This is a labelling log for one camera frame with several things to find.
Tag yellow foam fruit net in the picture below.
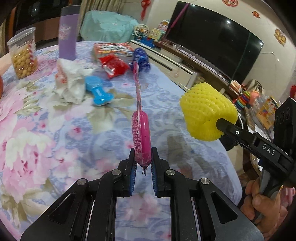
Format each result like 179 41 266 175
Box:
180 82 238 142

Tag person's right hand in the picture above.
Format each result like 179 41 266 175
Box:
240 179 288 240

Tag colourful children's book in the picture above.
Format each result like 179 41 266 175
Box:
256 96 278 130

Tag floral tablecloth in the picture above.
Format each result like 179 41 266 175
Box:
1 46 242 240

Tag black flat screen television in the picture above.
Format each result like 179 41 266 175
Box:
166 1 263 83

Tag white TV cabinet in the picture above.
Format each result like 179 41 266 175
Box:
130 40 237 98

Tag crumpled white tissue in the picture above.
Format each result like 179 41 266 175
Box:
55 58 95 104

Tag light blue plastic toy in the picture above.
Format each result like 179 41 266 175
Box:
85 75 114 106

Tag red snack bag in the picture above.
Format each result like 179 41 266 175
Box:
99 54 130 79

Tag red white book box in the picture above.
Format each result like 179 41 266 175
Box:
93 42 134 62

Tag clear jar of snacks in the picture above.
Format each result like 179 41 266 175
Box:
7 27 38 79

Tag ferris wheel toy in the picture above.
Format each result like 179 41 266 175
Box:
132 24 149 41

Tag teal cloth covered furniture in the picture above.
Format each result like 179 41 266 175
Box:
79 11 138 43

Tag purple tumbler bottle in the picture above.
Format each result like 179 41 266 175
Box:
58 5 80 60

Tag red hanging knot decoration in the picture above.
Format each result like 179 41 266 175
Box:
140 0 151 21

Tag beige curtain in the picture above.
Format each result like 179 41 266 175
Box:
78 0 127 38

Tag rainbow stacking ring toy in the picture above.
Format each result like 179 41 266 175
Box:
234 91 250 110

